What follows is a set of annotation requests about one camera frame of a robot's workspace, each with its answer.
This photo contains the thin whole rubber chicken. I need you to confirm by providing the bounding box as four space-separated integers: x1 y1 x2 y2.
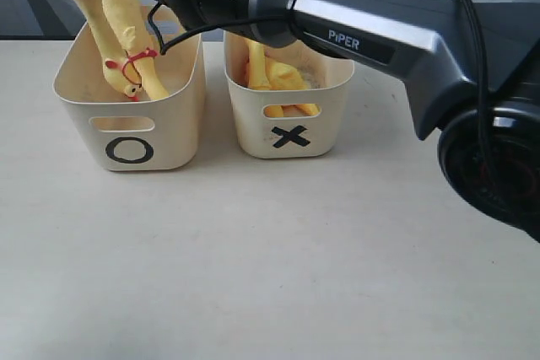
73 0 142 101

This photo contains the cream bin marked O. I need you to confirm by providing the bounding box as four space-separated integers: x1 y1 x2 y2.
54 27 206 171

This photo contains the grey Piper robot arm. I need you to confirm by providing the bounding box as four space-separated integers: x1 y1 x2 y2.
154 0 539 239

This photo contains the headless rubber chicken body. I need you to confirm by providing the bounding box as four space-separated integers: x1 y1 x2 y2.
243 38 310 91

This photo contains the cream bin marked X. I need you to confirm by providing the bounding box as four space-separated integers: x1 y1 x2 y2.
224 33 354 159

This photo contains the large whole rubber chicken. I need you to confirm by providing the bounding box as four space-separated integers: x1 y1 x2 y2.
102 0 169 100

